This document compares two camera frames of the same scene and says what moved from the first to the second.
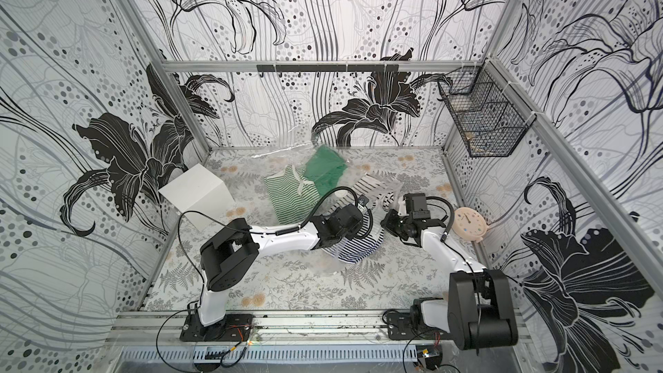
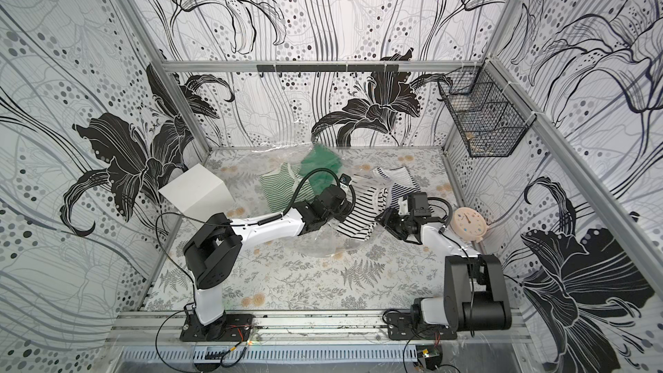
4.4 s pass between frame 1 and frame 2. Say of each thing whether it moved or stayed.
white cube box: stayed
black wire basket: stayed
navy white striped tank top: moved
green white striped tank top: stayed
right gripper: stayed
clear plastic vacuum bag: moved
